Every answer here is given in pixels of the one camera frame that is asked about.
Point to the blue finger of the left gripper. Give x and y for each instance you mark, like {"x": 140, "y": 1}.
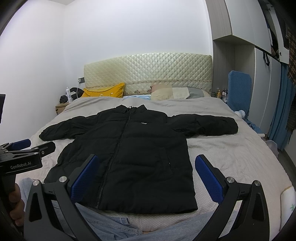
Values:
{"x": 20, "y": 145}

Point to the wooden nightstand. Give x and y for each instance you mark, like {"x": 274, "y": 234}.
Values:
{"x": 59, "y": 108}

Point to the cream quilted headboard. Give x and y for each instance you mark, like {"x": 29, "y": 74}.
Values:
{"x": 141, "y": 71}

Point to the grey white wardrobe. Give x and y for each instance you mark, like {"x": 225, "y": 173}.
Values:
{"x": 247, "y": 37}

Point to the blue cushioned chair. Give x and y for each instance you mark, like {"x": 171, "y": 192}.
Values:
{"x": 239, "y": 91}

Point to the wall socket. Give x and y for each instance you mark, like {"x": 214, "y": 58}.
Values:
{"x": 81, "y": 80}

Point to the blue curtain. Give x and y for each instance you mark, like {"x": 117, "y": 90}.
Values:
{"x": 277, "y": 131}

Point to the grey bed cover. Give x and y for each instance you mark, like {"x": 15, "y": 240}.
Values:
{"x": 243, "y": 156}

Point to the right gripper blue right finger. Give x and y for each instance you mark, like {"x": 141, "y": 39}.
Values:
{"x": 242, "y": 212}

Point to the bottles on side shelf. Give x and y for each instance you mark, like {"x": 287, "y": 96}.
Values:
{"x": 220, "y": 93}

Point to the black bag on nightstand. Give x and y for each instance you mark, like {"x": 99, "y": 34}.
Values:
{"x": 75, "y": 94}

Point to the black padded jacket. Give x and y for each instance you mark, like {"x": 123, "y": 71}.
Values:
{"x": 145, "y": 166}

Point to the yellow pillow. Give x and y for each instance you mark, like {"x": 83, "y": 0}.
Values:
{"x": 111, "y": 91}

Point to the brown plaid garment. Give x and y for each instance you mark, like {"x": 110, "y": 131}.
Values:
{"x": 290, "y": 127}

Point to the white spray bottle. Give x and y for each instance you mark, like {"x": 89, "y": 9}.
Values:
{"x": 68, "y": 94}

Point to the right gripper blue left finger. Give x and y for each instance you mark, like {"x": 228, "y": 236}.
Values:
{"x": 41, "y": 220}

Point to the beige patchwork pillow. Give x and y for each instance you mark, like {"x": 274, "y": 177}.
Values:
{"x": 165, "y": 92}

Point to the person's left hand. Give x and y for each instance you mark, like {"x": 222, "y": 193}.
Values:
{"x": 17, "y": 213}

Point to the light blue sheet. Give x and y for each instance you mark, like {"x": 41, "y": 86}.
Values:
{"x": 141, "y": 96}

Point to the blue jeans legs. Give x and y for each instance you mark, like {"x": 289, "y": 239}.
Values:
{"x": 119, "y": 228}

